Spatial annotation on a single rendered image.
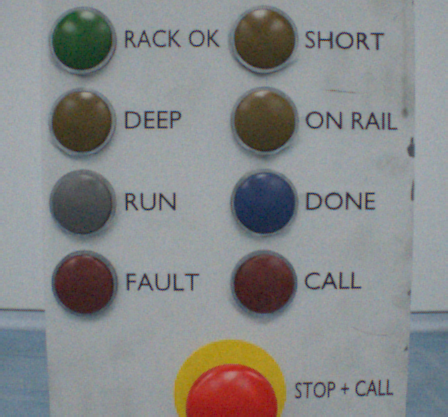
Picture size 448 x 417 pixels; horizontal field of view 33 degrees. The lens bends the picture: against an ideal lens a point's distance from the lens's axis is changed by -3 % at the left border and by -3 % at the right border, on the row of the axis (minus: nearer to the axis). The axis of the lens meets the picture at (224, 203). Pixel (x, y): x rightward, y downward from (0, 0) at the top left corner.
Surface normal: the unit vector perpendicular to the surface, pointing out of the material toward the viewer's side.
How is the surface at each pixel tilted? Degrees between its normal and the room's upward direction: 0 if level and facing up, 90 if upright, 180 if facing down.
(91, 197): 88
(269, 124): 93
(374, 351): 90
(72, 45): 92
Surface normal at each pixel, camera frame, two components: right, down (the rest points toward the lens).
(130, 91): 0.04, 0.08
